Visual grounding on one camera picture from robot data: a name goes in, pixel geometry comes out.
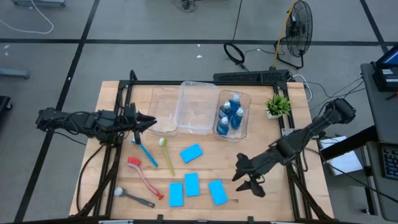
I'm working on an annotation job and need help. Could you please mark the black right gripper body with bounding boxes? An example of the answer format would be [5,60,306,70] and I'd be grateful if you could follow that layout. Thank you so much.
[245,146,282,181]

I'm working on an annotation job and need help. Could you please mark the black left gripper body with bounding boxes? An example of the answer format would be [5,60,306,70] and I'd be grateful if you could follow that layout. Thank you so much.
[119,104,142,144]

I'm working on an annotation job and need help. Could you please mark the blue dish brush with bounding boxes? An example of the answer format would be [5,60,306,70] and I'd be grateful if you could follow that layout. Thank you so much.
[131,138,159,168]

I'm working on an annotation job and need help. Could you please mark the red pink dish brush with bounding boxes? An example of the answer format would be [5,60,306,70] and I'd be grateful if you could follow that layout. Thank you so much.
[126,157,165,200]

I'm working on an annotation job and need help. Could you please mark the green dish brush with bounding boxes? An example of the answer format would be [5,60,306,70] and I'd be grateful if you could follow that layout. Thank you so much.
[158,138,175,177]

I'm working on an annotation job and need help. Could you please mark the blue sponge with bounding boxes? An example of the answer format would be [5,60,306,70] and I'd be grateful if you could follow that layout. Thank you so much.
[169,182,184,208]
[184,172,201,197]
[179,142,204,164]
[208,179,229,207]

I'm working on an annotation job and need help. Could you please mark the blue dish soap bottle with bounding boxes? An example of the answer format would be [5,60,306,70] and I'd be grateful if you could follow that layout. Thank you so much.
[216,116,230,136]
[218,101,233,121]
[231,107,244,130]
[229,94,242,114]

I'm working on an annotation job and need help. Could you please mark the grey dish brush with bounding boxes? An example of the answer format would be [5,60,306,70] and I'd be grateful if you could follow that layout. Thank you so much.
[113,187,156,208]

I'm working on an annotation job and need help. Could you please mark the clear plastic shallow tray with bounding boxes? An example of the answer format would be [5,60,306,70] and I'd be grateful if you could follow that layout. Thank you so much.
[146,85,183,137]
[212,90,252,142]

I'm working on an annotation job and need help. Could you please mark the clear plastic deep bin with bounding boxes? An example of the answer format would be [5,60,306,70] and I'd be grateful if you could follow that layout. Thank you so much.
[175,81,219,136]

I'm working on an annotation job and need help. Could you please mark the small green potted plant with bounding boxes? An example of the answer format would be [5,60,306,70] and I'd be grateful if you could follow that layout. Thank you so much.
[264,93,292,120]

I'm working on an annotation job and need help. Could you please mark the white paper sheet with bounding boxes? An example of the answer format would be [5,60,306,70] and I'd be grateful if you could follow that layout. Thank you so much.
[317,135,364,177]

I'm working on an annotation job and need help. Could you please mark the black desk beam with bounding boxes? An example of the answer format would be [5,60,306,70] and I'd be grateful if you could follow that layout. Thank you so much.
[320,125,379,161]

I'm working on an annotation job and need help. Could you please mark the grey furniture foot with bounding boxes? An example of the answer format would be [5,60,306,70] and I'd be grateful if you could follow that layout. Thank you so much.
[0,68,30,80]
[11,0,67,7]

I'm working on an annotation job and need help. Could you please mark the black keyboard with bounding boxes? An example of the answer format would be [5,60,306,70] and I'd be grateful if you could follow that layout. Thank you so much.
[379,145,398,181]

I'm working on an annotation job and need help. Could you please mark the grey side desk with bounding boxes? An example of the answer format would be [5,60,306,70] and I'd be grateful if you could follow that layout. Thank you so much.
[360,62,398,222]

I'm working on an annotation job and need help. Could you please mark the black floor fan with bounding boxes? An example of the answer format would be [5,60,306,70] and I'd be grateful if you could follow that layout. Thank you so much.
[275,0,314,70]

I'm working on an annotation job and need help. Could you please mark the black laptop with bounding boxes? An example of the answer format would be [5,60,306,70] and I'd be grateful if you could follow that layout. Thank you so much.
[371,44,398,93]

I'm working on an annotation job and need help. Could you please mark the black aluminium table frame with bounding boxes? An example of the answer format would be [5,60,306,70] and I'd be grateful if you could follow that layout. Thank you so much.
[70,70,335,224]

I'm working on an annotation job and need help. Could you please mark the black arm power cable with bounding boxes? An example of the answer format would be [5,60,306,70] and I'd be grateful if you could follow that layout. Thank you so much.
[75,143,107,214]

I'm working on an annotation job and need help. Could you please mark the white table cable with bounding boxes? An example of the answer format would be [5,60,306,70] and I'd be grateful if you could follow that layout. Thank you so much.
[291,73,313,103]

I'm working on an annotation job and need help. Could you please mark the coiled black cable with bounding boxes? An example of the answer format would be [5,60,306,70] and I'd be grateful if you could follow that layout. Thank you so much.
[223,42,249,72]

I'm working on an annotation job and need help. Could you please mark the tangled black cables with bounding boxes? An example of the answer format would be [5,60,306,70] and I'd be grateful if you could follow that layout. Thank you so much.
[173,0,197,13]

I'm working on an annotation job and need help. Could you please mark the yellow hanging cable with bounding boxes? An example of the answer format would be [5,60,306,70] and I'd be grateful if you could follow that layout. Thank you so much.
[272,0,296,68]

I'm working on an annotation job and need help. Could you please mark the white floor cable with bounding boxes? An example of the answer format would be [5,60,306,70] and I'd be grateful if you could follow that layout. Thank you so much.
[0,0,55,35]

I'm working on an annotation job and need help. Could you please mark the black hanging cable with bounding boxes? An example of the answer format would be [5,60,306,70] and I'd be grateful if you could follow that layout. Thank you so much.
[231,0,244,44]

